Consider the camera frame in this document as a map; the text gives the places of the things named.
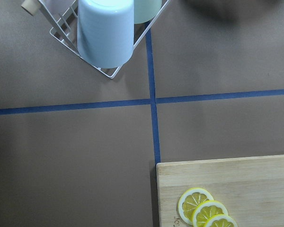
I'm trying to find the lemon slice far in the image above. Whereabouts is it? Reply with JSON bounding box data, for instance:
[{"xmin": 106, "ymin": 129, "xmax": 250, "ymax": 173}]
[{"xmin": 177, "ymin": 187, "xmax": 213, "ymax": 225}]

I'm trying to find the mint green plastic cup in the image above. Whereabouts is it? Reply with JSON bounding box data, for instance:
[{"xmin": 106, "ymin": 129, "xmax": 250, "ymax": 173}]
[{"xmin": 134, "ymin": 0, "xmax": 162, "ymax": 24}]

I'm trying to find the lemon slice near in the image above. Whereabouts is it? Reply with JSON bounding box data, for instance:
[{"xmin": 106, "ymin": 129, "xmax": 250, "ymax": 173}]
[{"xmin": 204, "ymin": 214, "xmax": 238, "ymax": 227}]

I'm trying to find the lemon slice middle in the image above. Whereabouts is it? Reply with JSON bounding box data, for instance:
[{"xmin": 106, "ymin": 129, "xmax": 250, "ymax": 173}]
[{"xmin": 191, "ymin": 201, "xmax": 229, "ymax": 227}]

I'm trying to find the wooden cutting board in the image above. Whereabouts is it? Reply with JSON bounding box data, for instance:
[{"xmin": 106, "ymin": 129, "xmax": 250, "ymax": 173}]
[{"xmin": 156, "ymin": 155, "xmax": 284, "ymax": 227}]

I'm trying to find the lemon slice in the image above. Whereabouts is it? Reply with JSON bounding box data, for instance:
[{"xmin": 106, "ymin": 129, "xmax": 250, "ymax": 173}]
[
  {"xmin": 177, "ymin": 187, "xmax": 213, "ymax": 225},
  {"xmin": 191, "ymin": 201, "xmax": 229, "ymax": 227},
  {"xmin": 204, "ymin": 214, "xmax": 238, "ymax": 227}
]

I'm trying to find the light blue plastic cup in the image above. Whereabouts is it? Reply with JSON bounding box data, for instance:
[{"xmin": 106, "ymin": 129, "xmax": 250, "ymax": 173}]
[{"xmin": 77, "ymin": 0, "xmax": 134, "ymax": 69}]

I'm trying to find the white wire cup rack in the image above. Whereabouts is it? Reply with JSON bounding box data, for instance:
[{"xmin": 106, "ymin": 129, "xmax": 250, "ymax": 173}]
[{"xmin": 38, "ymin": 0, "xmax": 171, "ymax": 79}]

